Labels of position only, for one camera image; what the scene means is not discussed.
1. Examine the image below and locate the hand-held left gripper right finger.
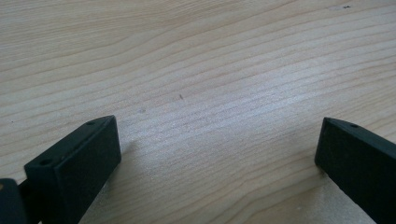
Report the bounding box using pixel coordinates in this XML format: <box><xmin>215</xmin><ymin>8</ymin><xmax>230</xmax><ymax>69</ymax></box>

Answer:
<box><xmin>314</xmin><ymin>117</ymin><xmax>396</xmax><ymax>224</ymax></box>

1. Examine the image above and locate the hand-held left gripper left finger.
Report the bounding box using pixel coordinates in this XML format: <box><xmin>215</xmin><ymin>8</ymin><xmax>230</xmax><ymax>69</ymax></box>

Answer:
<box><xmin>23</xmin><ymin>115</ymin><xmax>122</xmax><ymax>224</ymax></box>

